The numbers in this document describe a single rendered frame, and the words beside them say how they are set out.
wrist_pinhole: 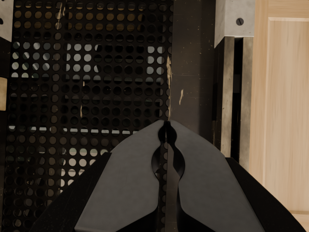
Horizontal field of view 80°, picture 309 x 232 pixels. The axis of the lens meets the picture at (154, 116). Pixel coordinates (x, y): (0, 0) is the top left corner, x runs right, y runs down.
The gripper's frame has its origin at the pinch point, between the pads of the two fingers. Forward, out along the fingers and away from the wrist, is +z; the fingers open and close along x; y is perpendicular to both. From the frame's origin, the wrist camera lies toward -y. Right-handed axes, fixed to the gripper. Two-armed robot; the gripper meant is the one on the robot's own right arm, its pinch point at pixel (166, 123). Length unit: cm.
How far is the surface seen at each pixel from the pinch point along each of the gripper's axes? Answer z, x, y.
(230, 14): 33.1, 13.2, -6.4
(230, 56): 28.9, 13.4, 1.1
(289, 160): 23.0, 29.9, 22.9
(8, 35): 36, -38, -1
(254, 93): 30.3, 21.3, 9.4
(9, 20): 38, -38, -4
